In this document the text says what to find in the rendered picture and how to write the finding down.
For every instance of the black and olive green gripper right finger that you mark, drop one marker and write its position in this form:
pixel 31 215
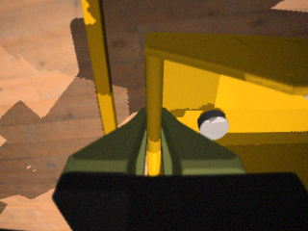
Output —
pixel 192 153

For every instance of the yellow bar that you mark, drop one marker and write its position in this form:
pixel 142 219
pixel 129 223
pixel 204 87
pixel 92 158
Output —
pixel 99 55

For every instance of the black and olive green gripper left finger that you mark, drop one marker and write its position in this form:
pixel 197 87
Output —
pixel 117 151

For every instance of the yellow bin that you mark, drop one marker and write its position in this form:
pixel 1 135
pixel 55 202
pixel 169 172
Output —
pixel 258 82

